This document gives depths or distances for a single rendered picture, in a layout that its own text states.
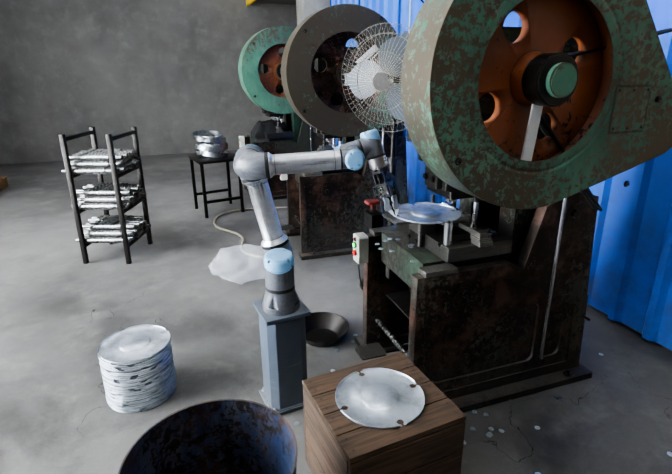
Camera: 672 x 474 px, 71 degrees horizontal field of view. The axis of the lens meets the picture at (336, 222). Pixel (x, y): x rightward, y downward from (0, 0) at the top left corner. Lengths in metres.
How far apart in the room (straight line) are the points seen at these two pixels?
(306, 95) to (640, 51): 1.91
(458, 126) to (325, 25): 1.84
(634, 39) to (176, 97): 7.21
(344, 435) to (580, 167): 1.15
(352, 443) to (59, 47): 7.61
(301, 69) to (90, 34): 5.60
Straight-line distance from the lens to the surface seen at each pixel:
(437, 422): 1.57
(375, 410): 1.58
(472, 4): 1.45
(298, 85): 3.09
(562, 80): 1.57
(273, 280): 1.83
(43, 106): 8.48
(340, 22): 3.17
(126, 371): 2.17
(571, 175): 1.76
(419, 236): 1.98
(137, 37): 8.29
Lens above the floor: 1.38
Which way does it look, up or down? 18 degrees down
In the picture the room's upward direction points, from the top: 1 degrees counter-clockwise
